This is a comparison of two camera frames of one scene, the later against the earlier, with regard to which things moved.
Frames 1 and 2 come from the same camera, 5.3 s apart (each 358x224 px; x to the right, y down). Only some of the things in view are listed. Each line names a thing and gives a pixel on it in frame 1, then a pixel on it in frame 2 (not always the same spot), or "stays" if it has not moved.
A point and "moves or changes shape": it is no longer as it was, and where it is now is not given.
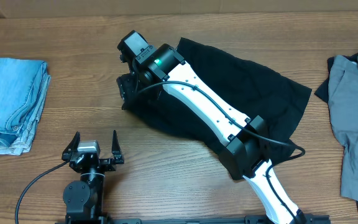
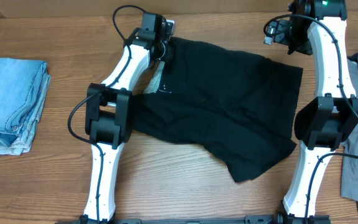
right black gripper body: [124, 88] -> [294, 45]
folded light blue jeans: [12, 96] stays
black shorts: [277, 104] moves or changes shape
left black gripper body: [91, 159] -> [168, 50]
